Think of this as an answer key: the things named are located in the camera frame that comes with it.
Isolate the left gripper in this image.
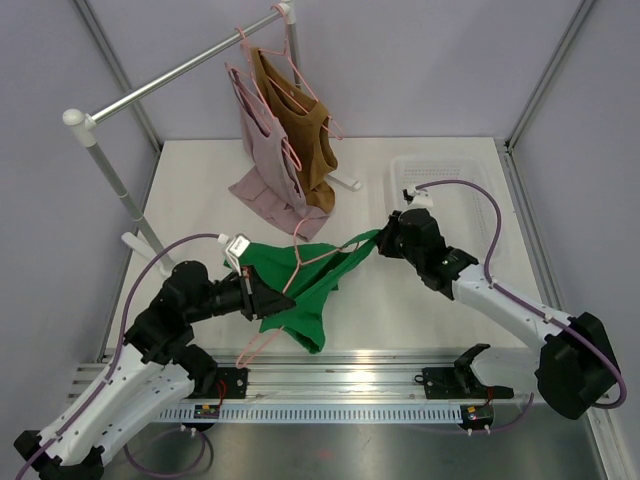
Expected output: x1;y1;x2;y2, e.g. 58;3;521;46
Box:
186;264;296;323

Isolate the green tank top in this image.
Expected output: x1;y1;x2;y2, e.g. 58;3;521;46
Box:
240;229;379;354

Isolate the pink hanger of green top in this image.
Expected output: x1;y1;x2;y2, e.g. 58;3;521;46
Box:
235;217;361;369

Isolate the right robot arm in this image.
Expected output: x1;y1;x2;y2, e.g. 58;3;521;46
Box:
374;208;626;419

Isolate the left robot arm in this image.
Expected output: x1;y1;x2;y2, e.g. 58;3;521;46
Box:
14;261;296;479

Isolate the mauve tank top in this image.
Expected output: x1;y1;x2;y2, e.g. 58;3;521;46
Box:
227;67;331;244

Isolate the brown tank top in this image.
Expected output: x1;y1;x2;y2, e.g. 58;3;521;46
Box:
251;47;338;214

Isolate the pink hanger of brown top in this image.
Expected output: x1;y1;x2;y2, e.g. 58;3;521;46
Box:
263;23;344;140

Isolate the pink hanger of mauve top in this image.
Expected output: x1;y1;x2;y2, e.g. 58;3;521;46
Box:
225;63;302;173

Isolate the white plastic basket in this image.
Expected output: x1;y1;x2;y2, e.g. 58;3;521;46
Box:
385;153;496;261

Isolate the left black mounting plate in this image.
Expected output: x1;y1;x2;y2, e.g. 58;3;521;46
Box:
188;366;249;400

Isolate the black mounting plate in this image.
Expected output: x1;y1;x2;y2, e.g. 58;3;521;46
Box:
413;366;515;400
188;366;249;400

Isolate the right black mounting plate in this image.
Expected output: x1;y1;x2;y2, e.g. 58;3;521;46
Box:
413;366;515;400

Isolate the clothes rack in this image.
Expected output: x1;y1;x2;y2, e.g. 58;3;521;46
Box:
61;0;363;279

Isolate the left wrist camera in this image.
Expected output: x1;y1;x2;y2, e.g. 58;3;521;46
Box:
217;233;251;273

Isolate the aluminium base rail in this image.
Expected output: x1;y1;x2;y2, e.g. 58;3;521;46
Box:
67;347;544;405

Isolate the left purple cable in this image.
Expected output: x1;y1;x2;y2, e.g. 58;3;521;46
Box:
14;232;225;480

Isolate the purple cable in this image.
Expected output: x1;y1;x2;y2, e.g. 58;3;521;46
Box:
14;232;225;480
414;178;629;432

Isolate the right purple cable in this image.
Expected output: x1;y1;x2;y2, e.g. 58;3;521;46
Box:
414;178;629;432

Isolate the white slotted cable duct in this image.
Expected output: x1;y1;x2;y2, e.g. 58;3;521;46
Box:
156;403;462;424

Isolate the left frame post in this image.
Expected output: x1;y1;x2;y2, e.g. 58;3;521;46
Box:
69;0;163;156

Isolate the frame post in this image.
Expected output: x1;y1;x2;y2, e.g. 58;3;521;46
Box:
504;0;598;154
69;0;163;156

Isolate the right frame post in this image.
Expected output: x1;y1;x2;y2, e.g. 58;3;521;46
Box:
504;0;598;154

